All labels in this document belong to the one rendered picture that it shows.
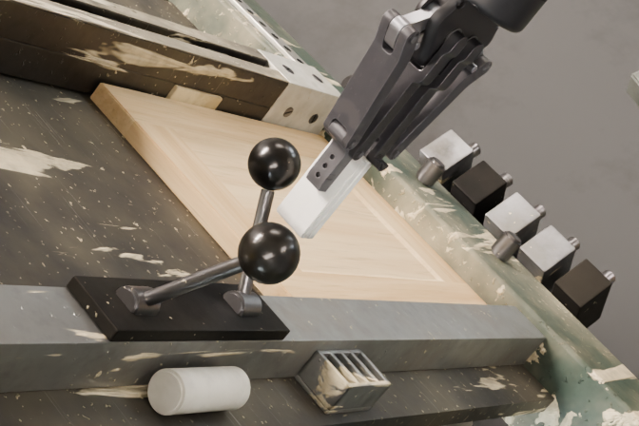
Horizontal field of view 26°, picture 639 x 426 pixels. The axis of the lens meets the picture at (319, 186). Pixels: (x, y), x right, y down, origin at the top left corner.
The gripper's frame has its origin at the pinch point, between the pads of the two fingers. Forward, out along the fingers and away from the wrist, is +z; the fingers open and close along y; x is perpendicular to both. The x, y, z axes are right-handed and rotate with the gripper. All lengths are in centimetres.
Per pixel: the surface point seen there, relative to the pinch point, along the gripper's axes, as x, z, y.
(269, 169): 3.3, 1.4, -1.7
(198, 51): 34.0, 8.6, 27.5
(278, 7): 115, 31, 159
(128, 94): 31.8, 13.8, 19.3
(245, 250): -5.6, 1.8, -13.8
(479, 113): 68, 20, 169
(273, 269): -7.4, 1.5, -13.1
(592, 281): 3, 8, 78
